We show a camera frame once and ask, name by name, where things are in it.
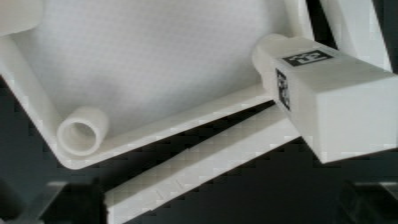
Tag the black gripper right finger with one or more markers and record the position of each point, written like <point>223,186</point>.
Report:
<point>369,203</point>

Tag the white U-shaped boundary fence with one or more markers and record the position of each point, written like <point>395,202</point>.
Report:
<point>333,44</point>

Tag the white desk top tray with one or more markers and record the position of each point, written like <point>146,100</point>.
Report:
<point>127,66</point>

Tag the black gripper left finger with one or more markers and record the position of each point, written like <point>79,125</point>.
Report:
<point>70,204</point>

